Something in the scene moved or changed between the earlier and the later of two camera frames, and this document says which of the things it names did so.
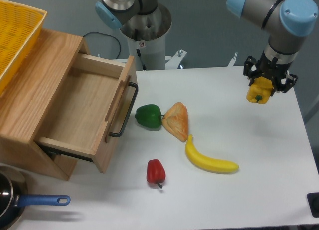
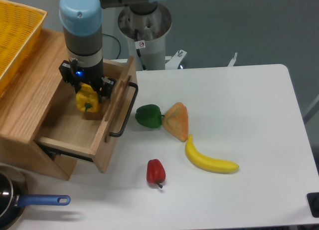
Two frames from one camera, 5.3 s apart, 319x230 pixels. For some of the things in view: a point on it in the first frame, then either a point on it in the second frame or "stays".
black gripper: x=271 y=69 to x=93 y=75
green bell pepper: x=149 y=115 stays
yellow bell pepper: x=259 y=91 to x=87 y=99
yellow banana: x=208 y=164 stays
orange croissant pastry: x=176 y=121 stays
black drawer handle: x=135 y=91 stays
